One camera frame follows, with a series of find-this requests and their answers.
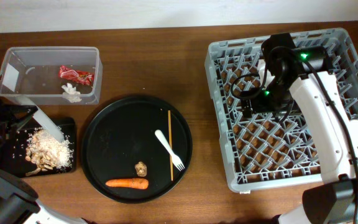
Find black rectangular tray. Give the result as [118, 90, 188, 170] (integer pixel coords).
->
[0, 117, 76, 178]

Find red snack wrapper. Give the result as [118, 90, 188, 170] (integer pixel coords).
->
[58, 65, 94, 86]

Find white tissue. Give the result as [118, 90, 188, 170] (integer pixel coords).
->
[62, 83, 81, 103]

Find wooden chopstick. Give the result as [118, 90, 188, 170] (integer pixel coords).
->
[168, 110, 173, 182]

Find white plastic fork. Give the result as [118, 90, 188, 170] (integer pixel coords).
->
[155, 129, 185, 171]

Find grey dishwasher rack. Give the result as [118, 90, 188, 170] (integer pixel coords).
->
[204, 28, 358, 194]

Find rice and peanut shells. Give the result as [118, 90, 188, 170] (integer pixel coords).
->
[25, 129, 74, 177]

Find round black tray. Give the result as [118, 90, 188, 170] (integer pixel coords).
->
[80, 96, 193, 203]

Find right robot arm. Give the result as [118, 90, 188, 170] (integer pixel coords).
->
[238, 33, 358, 223]

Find clear plastic bin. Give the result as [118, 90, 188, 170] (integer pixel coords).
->
[0, 46, 103, 105]

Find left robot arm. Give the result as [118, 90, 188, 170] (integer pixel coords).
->
[0, 102, 87, 223]

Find cream cup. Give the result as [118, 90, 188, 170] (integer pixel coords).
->
[347, 119, 358, 141]

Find brown walnut piece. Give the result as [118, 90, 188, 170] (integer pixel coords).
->
[135, 161, 147, 177]

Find orange carrot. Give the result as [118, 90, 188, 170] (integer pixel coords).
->
[105, 178, 149, 190]

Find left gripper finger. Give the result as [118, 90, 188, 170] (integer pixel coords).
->
[8, 105, 38, 112]
[11, 112, 36, 131]

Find grey plate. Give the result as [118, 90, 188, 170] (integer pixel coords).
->
[16, 95, 65, 142]

